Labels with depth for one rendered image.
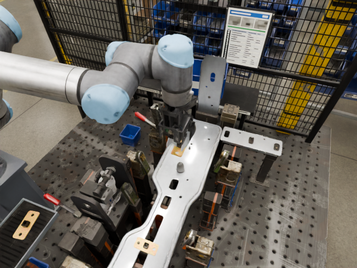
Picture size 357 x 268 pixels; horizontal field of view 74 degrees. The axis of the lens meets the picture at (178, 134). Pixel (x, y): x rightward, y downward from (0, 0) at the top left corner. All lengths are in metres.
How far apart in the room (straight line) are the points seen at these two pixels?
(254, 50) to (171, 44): 0.90
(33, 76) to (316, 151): 1.56
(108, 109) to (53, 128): 2.50
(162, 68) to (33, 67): 0.25
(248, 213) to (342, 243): 1.12
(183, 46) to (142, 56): 0.09
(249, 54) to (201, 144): 0.56
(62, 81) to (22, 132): 2.58
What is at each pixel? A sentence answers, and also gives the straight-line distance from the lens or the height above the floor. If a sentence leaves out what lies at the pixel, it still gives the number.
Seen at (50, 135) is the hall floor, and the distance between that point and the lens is 2.87.
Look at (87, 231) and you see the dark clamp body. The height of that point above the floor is 1.08.
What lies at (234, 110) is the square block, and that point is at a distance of 1.25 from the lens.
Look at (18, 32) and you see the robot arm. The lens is 0.80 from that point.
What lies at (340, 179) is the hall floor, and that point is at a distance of 2.65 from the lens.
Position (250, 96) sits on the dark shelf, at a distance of 1.41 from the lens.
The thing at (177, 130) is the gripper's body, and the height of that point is 1.43.
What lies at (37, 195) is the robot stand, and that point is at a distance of 1.29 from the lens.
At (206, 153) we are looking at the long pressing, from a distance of 1.11.
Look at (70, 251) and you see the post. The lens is 0.88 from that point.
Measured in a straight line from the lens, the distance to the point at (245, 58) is 1.40.
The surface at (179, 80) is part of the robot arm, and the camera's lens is 0.53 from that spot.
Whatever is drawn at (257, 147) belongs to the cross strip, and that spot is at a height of 1.00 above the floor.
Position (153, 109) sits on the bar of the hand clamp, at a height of 1.21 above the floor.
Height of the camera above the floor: 1.88
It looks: 48 degrees down
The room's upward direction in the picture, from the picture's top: straight up
